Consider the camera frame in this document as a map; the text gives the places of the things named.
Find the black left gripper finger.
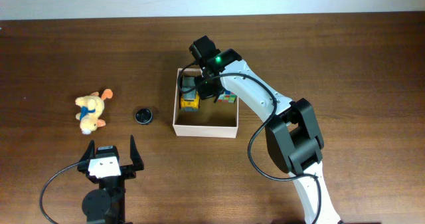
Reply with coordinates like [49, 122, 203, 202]
[130, 135, 144, 170]
[80, 140, 96, 162]

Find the colourful puzzle cube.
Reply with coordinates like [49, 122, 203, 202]
[217, 90, 237, 103]

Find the yellow grey toy truck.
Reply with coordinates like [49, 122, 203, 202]
[180, 76, 200, 112]

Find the beige cardboard box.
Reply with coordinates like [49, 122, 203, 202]
[172, 86, 240, 138]

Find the black round lid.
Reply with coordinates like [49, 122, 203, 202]
[135, 108, 153, 125]

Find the yellow plush duck toy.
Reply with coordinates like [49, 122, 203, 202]
[75, 88, 114, 135]

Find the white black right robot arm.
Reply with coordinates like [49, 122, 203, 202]
[190, 47, 342, 223]

